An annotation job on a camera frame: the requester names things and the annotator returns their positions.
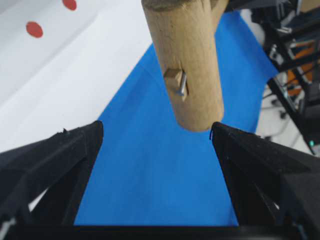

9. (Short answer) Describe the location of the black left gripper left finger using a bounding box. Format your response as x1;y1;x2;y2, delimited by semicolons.
0;121;104;225

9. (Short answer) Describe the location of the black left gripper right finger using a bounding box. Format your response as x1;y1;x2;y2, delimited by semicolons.
210;122;320;227

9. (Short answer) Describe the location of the blue table cloth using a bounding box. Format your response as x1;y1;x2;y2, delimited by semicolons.
75;11;277;226

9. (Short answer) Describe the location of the red dot mark left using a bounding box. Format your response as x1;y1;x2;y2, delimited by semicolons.
25;21;44;38

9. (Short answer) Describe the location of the white foam board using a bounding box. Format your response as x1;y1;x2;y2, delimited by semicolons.
0;0;153;152

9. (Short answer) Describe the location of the red dot mark middle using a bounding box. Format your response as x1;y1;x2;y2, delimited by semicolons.
62;0;77;11

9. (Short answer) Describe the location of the red dot mark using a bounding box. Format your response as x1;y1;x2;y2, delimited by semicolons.
62;0;77;11
25;21;44;38

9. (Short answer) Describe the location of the wooden mallet hammer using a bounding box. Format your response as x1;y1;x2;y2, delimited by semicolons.
141;0;228;132

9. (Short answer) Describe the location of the black equipment rack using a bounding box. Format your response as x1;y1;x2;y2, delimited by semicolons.
225;0;320;156

